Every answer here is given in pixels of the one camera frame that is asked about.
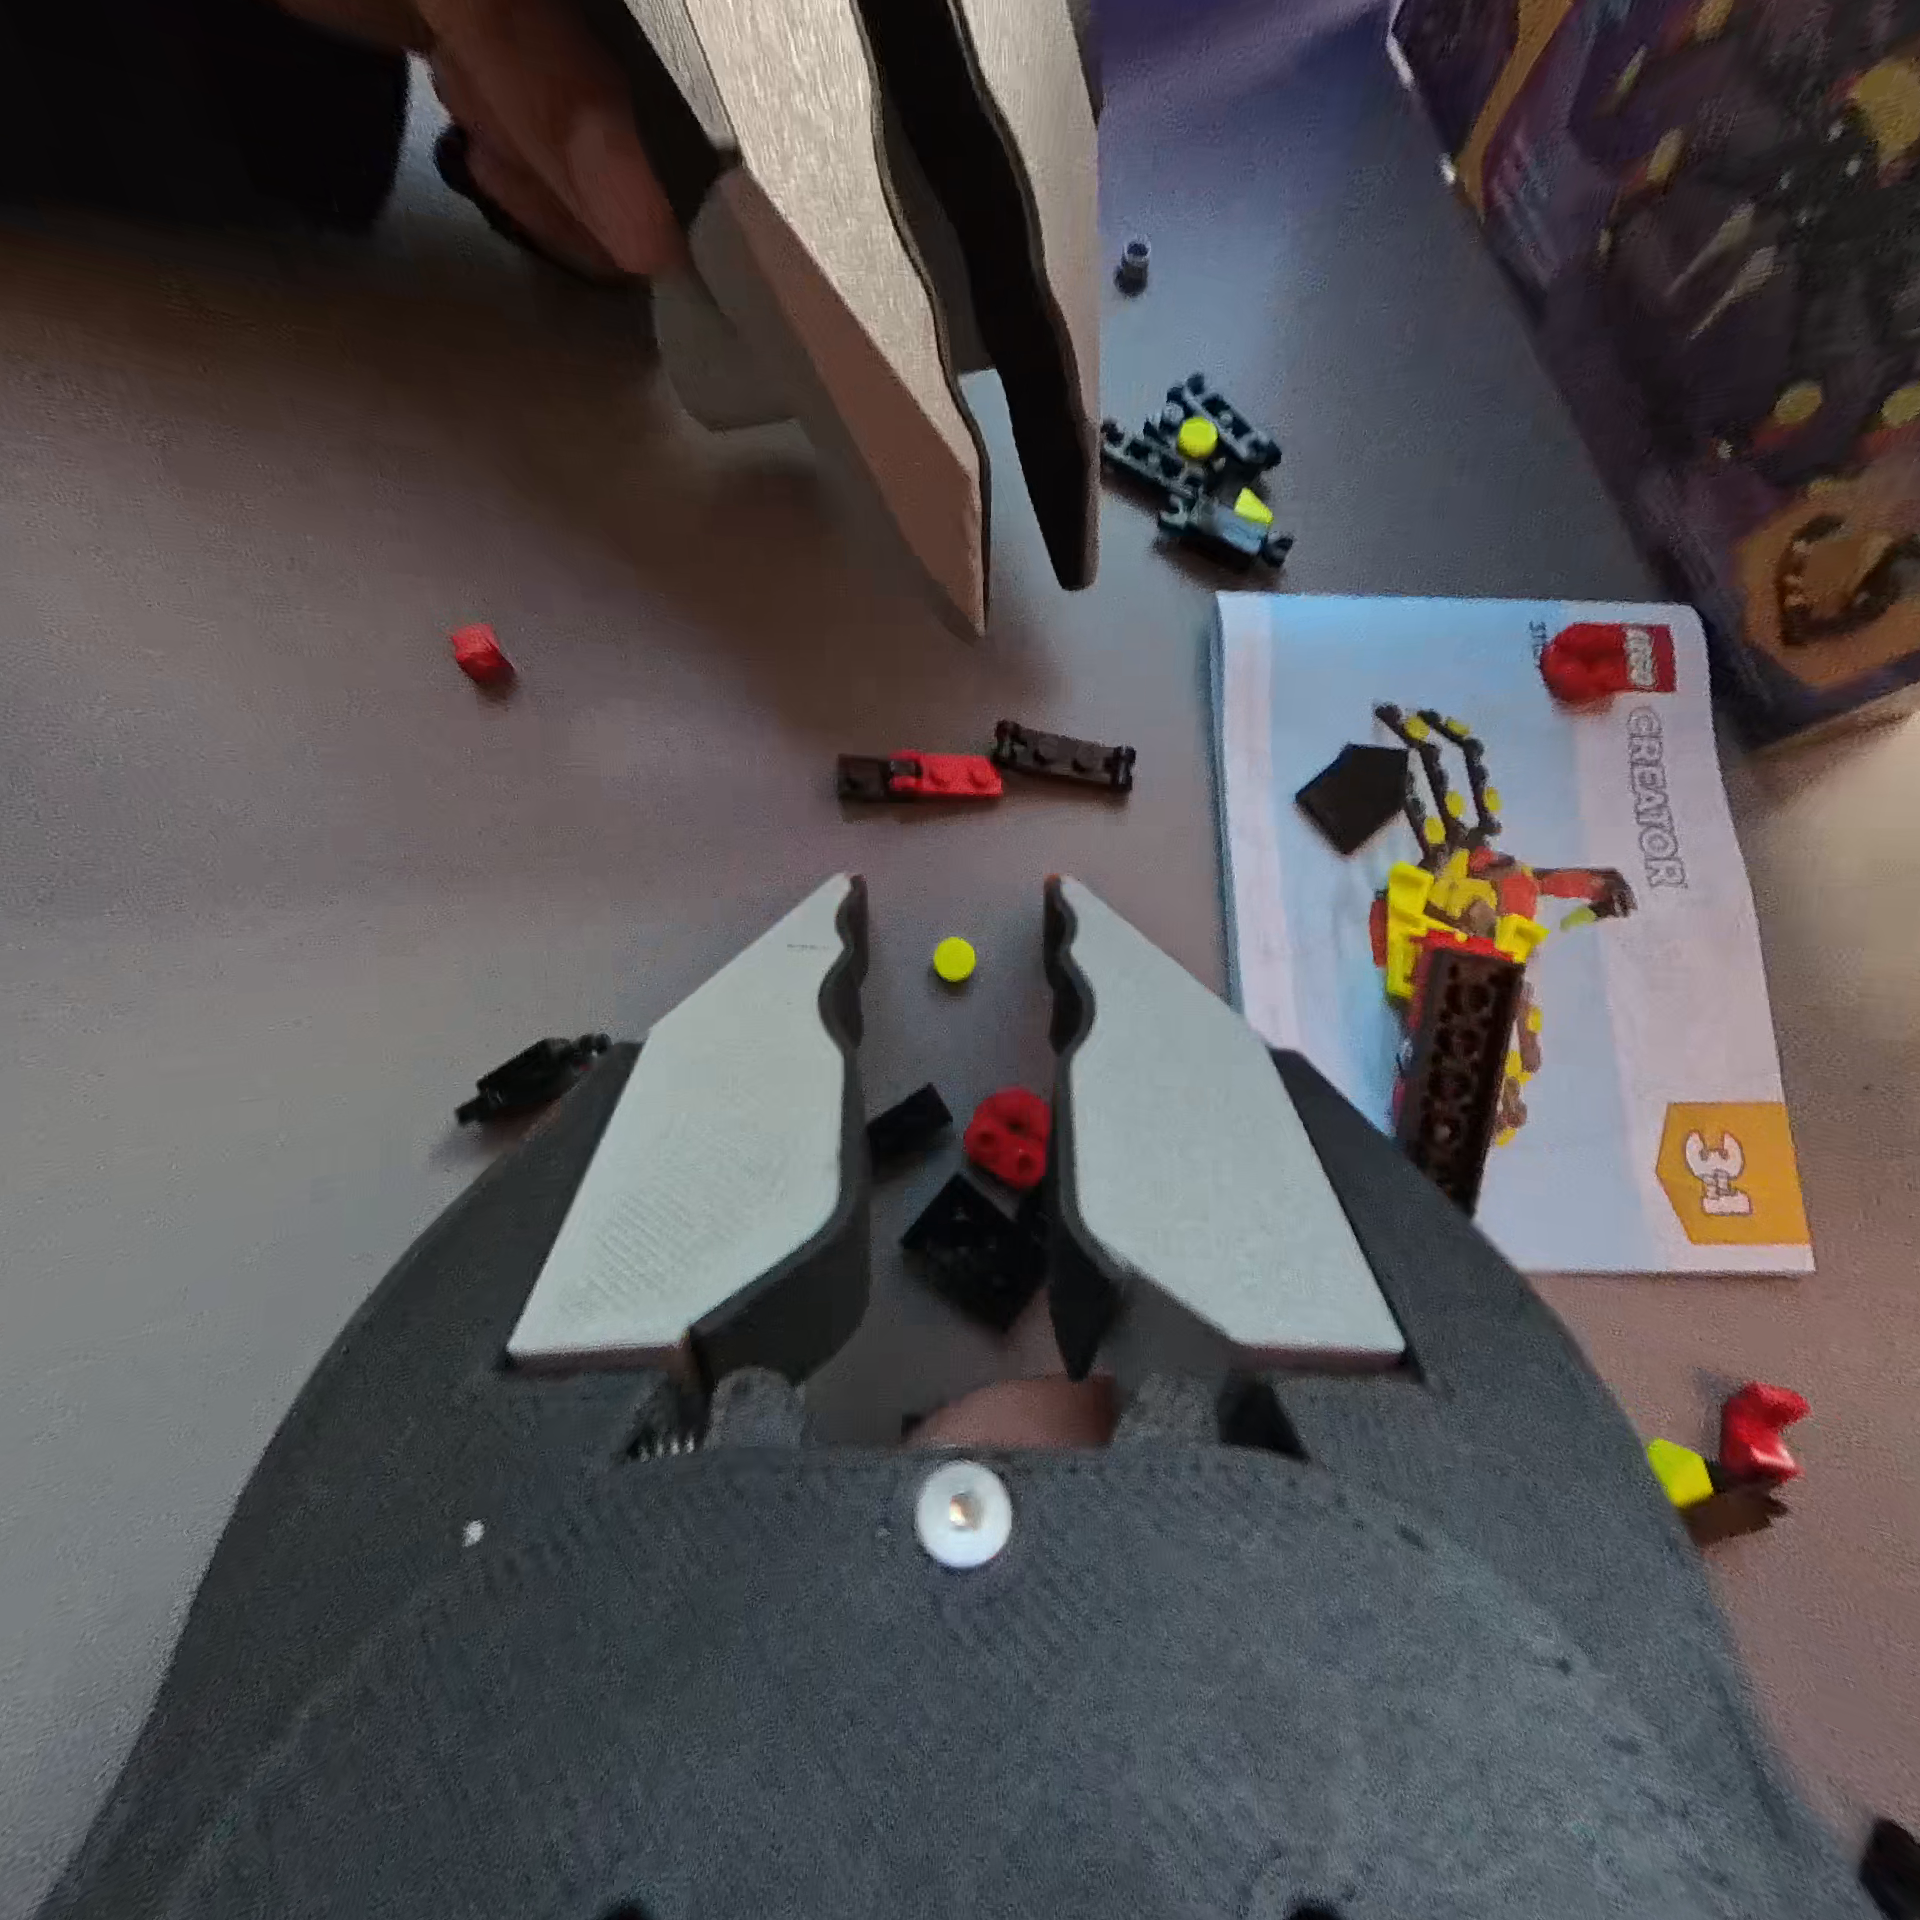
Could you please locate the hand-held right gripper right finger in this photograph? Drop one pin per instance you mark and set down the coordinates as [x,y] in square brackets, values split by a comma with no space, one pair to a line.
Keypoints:
[1215,1185]

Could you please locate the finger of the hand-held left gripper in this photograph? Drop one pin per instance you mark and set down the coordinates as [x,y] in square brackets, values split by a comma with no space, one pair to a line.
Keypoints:
[841,270]
[1059,121]

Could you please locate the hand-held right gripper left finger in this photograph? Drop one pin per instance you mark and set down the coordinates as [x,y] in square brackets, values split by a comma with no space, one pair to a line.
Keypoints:
[705,1171]

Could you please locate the small yellow round lego tile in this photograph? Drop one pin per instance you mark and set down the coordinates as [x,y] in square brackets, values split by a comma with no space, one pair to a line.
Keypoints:
[954,958]

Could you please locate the narrow black lego plate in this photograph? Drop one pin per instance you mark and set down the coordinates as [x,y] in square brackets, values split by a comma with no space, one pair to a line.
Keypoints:
[1064,759]

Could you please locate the black and red lego hinge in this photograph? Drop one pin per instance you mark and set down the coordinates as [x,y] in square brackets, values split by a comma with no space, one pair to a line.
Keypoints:
[945,777]

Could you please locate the small grey round lego piece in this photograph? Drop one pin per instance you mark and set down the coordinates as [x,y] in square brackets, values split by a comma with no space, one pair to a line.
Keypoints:
[1132,266]

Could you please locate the black lego clip piece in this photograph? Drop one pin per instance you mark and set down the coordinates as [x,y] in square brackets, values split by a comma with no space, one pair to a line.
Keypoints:
[524,1077]

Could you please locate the pile of lego pieces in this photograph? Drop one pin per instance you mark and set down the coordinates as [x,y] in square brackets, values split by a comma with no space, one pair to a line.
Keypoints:
[975,1244]

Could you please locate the large black studded lego plate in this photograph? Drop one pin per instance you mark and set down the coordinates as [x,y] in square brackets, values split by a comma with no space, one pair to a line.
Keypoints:
[1462,1080]

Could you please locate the black lego plate assembly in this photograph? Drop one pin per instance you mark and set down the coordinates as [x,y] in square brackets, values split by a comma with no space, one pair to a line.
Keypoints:
[1197,438]

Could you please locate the black wedge lego plate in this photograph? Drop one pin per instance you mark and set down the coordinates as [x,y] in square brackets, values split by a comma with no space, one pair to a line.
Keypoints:
[1350,798]

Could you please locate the small red lego brick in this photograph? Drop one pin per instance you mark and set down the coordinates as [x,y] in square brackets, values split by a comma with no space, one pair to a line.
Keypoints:
[481,655]

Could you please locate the yellow slope lego piece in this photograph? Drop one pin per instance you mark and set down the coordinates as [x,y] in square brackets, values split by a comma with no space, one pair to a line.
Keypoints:
[1680,1472]

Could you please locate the red angled lego piece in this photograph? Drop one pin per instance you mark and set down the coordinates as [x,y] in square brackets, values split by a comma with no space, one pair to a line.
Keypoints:
[1759,1432]

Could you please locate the red rounded lego piece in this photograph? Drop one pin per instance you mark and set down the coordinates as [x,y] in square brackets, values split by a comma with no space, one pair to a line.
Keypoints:
[1587,662]

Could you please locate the purple lego set box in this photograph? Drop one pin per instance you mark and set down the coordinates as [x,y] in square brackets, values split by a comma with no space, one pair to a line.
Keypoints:
[1725,301]

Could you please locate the person's left hand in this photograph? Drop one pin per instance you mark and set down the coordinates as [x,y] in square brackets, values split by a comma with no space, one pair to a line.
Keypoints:
[554,121]

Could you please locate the blue scorpion instruction booklet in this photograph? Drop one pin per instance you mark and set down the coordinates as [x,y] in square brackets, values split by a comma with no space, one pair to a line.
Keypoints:
[1651,1050]

